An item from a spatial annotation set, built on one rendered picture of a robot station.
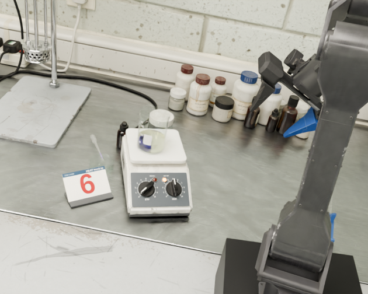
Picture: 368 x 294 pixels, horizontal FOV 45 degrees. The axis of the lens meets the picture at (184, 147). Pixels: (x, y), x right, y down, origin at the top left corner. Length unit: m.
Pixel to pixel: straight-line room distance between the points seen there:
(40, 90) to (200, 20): 0.49
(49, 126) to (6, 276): 0.44
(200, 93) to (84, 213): 0.50
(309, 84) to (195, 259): 0.37
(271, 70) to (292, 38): 0.60
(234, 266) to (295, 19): 0.82
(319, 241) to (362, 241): 0.43
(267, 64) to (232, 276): 0.34
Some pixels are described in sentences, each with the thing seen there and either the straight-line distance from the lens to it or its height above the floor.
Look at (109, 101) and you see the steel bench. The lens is 1.27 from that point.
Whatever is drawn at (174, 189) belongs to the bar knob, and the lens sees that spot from 0.89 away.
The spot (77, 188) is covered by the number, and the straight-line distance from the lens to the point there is 0.93.
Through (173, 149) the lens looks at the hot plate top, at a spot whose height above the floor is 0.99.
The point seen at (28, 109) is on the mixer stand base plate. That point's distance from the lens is 1.20.
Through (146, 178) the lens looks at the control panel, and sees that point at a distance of 0.90.
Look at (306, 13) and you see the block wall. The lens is 1.34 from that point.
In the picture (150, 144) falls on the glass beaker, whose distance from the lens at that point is 0.90.
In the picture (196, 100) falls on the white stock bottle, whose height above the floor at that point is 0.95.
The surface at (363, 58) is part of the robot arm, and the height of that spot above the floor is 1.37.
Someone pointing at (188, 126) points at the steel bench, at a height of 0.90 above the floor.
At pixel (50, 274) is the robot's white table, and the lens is 0.81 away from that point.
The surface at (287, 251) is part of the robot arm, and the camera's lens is 0.61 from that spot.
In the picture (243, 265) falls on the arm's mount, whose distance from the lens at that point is 0.73.
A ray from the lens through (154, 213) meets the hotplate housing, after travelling 0.90.
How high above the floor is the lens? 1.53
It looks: 34 degrees down
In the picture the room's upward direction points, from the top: 11 degrees clockwise
